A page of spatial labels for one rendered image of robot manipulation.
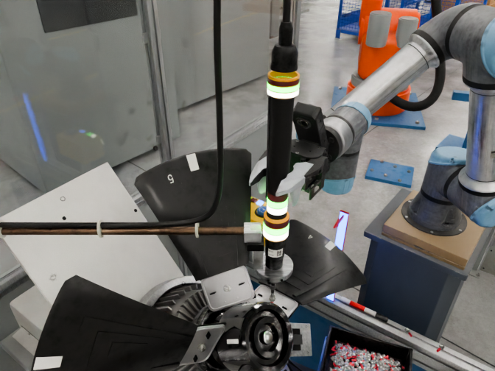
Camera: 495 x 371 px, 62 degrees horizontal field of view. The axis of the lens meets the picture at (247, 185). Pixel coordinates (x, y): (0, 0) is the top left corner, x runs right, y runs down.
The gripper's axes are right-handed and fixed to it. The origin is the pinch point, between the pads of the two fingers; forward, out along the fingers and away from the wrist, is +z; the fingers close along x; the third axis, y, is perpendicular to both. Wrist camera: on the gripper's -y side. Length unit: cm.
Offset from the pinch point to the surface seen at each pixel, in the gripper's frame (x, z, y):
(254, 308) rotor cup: -1.9, 5.7, 21.9
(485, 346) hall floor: -54, -129, 147
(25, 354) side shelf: 57, 24, 63
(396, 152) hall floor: 48, -302, 147
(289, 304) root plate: -3.4, -4.7, 30.0
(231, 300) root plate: 3.9, 4.4, 25.2
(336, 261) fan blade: -5.2, -23.6, 32.6
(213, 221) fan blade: 11.6, -0.4, 13.5
